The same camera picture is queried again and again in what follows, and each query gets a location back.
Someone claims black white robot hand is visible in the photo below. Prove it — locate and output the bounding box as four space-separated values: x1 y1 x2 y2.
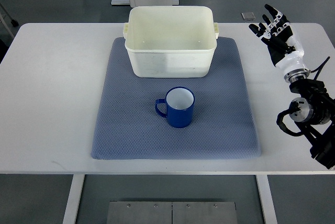
249 4 310 83

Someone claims blue enamel mug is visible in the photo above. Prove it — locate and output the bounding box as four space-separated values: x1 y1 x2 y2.
155 86 195 128

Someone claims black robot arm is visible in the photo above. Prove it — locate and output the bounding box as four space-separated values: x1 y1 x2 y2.
276 57 334 170

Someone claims white plastic box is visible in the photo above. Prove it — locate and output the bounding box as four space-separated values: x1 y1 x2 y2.
123 6 219 78

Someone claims grey floor plate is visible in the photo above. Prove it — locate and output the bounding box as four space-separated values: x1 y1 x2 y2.
241 12 256 21

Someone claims blue grey textured mat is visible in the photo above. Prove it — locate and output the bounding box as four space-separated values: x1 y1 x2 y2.
91 37 261 160

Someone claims right white table leg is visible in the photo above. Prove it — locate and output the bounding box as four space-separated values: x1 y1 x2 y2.
256 175 278 224

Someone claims white table leg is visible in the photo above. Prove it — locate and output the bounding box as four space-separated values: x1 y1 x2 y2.
256 175 278 224
62 174 85 224

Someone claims black wheeled stand leg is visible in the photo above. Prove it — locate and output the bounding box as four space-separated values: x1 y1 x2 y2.
1 3 19 39

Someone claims left white table leg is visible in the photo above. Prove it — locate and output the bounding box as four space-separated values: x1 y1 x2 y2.
62 174 85 224

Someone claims metal base plate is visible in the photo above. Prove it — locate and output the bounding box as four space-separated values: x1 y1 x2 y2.
107 201 238 223

